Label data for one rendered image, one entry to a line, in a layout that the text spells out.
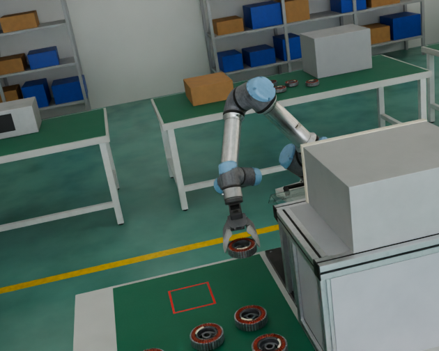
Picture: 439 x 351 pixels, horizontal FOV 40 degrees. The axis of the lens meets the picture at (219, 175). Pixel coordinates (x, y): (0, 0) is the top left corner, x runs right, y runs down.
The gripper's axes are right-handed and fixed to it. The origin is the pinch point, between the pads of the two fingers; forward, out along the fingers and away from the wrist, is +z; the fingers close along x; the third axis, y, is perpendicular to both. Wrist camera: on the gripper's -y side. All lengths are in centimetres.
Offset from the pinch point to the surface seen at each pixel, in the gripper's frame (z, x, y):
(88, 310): 13, 62, 0
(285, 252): 5.4, -13.9, -21.4
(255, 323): 27.1, 0.8, -26.6
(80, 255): -33, 111, 203
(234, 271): 7.4, 4.4, 8.7
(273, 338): 32.2, -3.9, -34.2
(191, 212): -57, 28, 240
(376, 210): 2, -36, -69
